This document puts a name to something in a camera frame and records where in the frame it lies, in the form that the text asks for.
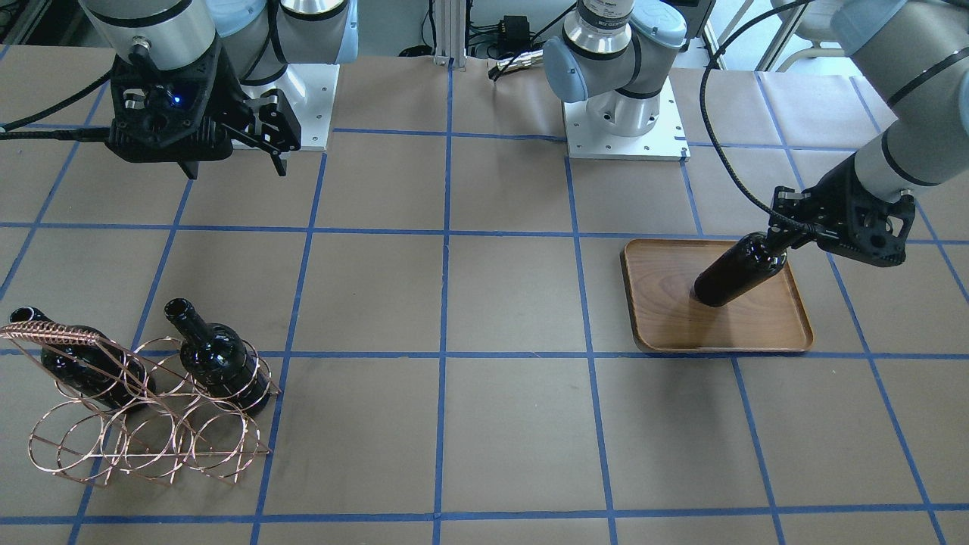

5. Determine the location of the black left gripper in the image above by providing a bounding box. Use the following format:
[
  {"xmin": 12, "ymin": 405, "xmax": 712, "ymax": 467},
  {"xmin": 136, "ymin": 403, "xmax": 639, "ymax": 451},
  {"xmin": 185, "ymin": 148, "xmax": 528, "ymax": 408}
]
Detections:
[{"xmin": 768, "ymin": 156, "xmax": 916, "ymax": 268}]

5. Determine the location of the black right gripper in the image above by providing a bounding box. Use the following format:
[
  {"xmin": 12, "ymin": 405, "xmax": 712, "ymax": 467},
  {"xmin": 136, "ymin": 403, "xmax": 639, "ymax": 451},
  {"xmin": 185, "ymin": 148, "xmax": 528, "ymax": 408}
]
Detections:
[{"xmin": 106, "ymin": 38, "xmax": 301, "ymax": 179}]

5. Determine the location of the dark wine bottle carried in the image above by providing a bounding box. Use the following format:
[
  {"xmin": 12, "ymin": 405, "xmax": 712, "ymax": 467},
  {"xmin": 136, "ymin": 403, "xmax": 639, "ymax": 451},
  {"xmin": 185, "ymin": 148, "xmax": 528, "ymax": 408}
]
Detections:
[{"xmin": 692, "ymin": 232, "xmax": 788, "ymax": 307}]

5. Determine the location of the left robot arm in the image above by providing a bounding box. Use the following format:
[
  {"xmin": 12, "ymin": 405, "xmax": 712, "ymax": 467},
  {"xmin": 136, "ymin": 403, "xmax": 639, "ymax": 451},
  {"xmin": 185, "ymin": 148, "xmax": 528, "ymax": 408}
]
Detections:
[{"xmin": 542, "ymin": 1, "xmax": 967, "ymax": 268}]

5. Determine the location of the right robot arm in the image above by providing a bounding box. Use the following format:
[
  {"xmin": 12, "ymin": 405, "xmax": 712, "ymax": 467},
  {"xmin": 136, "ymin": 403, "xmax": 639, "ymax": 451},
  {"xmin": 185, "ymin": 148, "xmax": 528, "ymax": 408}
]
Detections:
[{"xmin": 80, "ymin": 1, "xmax": 359, "ymax": 179}]

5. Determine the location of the wooden tray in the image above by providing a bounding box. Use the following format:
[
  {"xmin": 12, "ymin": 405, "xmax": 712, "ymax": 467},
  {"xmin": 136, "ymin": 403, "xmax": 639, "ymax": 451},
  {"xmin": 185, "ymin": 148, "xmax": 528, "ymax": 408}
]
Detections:
[{"xmin": 620, "ymin": 238, "xmax": 815, "ymax": 353}]

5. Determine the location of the dark wine bottle in basket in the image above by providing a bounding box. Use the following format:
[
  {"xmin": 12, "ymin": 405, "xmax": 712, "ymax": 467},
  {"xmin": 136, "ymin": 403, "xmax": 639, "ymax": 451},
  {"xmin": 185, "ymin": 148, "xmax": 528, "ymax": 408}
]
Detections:
[{"xmin": 165, "ymin": 299, "xmax": 269, "ymax": 416}]

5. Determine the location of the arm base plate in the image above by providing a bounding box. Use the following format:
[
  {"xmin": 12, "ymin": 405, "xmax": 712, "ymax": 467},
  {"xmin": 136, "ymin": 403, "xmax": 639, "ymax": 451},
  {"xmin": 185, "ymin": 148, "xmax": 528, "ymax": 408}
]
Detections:
[
  {"xmin": 241, "ymin": 64, "xmax": 341, "ymax": 151},
  {"xmin": 562, "ymin": 78, "xmax": 691, "ymax": 161}
]

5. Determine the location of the copper wire wine basket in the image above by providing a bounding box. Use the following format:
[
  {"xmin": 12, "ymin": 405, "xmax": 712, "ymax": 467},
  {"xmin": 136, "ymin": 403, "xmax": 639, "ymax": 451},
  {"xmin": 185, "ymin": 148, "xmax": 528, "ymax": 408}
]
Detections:
[{"xmin": 2, "ymin": 323, "xmax": 271, "ymax": 487}]

